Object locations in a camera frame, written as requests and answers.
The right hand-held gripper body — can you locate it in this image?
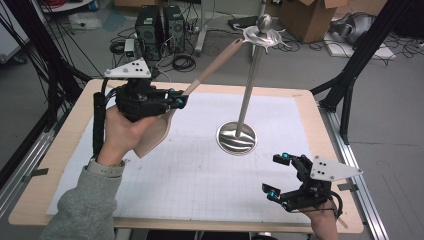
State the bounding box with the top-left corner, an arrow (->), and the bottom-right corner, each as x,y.
280,154 -> 364,213

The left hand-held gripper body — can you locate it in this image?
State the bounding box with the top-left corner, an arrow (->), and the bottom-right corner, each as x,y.
104,57 -> 170,123

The beige spatula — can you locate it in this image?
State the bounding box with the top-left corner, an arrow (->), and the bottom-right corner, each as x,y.
133,37 -> 245,160

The silver metal utensil stand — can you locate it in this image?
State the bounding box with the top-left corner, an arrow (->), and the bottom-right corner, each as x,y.
215,13 -> 291,157

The person's right hand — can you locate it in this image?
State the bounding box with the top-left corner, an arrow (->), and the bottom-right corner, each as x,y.
301,198 -> 341,240

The person's left hand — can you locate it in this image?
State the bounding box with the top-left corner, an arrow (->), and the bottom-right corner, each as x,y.
96,105 -> 168,167

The small grey box device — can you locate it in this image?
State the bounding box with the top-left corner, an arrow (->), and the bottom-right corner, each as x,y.
123,37 -> 136,58

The grey metal stand leg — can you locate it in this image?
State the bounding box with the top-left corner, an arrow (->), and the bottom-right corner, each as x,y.
194,0 -> 209,56

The black computer tower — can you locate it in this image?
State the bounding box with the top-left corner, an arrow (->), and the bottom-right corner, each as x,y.
134,4 -> 165,62
162,4 -> 186,55

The white grid mat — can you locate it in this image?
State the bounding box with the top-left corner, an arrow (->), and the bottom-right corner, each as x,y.
46,91 -> 315,225

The round white table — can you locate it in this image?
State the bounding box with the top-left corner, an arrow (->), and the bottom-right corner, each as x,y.
39,0 -> 93,14

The large cardboard box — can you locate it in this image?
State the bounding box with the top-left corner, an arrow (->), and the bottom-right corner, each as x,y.
278,0 -> 355,44

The grey bag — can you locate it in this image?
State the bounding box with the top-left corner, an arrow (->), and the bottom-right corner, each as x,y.
329,12 -> 376,46

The thin black cable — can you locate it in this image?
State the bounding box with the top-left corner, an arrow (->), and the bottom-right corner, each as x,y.
328,190 -> 345,220

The coiled black cable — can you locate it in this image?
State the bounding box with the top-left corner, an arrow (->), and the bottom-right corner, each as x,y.
171,53 -> 197,73

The aluminium rail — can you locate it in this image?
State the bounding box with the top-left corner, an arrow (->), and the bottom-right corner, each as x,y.
319,106 -> 391,240
0,126 -> 58,219

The black sleeved cable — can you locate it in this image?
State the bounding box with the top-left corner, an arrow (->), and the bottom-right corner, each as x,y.
92,78 -> 112,158

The black metal frame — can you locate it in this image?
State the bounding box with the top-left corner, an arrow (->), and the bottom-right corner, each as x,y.
0,0 -> 92,129
309,0 -> 415,145

